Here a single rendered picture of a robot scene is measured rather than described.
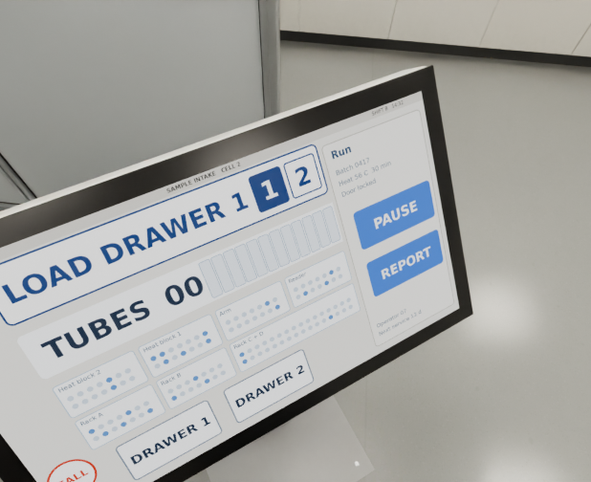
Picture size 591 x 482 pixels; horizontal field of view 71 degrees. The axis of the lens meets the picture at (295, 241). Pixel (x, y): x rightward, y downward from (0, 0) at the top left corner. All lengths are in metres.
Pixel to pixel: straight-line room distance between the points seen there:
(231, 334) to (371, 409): 1.12
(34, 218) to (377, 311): 0.34
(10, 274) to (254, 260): 0.20
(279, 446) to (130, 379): 1.04
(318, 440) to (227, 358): 1.02
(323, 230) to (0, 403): 0.32
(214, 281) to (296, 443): 1.07
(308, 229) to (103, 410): 0.25
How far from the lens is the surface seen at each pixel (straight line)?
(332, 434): 1.44
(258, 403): 0.47
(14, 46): 1.40
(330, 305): 0.45
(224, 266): 0.39
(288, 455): 1.43
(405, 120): 0.46
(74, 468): 0.48
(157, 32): 1.17
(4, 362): 0.42
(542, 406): 1.72
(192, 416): 0.46
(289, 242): 0.41
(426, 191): 0.48
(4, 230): 0.38
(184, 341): 0.42
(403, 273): 0.49
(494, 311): 1.76
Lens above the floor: 1.46
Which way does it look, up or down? 58 degrees down
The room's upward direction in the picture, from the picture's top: 2 degrees clockwise
